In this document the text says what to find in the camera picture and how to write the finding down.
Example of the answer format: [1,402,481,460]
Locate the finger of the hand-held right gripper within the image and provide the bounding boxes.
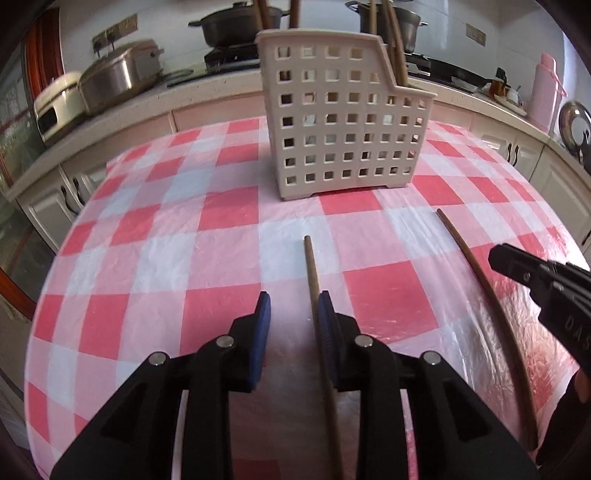
[490,258,555,301]
[488,244,591,283]

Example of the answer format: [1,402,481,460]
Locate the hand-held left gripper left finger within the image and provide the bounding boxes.
[50,291,273,480]

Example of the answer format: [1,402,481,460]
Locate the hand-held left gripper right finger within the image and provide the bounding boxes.
[316,291,541,480]

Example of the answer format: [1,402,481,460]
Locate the brown chopstick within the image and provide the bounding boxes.
[302,235,345,480]
[436,209,539,452]

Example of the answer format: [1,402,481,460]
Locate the white perforated plastic utensil basket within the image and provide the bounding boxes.
[255,28,438,201]

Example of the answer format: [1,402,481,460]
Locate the bunch of wooden chopsticks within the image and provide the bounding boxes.
[252,0,409,88]

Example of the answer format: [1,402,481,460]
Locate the person's right hand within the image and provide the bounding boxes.
[536,369,591,467]

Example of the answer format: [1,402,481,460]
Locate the red white checked tablecloth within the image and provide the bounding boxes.
[23,113,591,480]

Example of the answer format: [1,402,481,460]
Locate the round glass pot lid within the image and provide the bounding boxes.
[558,100,591,158]

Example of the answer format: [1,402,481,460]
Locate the pink thermos flask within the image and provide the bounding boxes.
[526,53,568,134]

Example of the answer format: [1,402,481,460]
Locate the black frying pan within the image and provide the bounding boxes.
[450,74,492,93]

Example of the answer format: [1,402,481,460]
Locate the black glass gas cooktop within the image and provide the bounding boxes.
[203,44,490,93]

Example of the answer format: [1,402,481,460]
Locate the tall dark steel stockpot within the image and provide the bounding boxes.
[345,0,428,54]

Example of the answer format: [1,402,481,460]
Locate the white lower kitchen cabinets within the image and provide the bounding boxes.
[0,80,591,259]

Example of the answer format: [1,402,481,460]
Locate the silver rice cooker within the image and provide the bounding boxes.
[78,39,165,116]

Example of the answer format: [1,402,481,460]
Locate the black casserole pot with lid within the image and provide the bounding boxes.
[188,1,283,47]

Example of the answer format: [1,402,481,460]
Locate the small white electric cooker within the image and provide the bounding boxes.
[33,71,88,144]

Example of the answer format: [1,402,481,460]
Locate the wooden framed glass door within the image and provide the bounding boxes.
[0,9,65,324]

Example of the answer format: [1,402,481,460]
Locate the gold triple wall socket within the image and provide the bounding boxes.
[91,14,139,51]

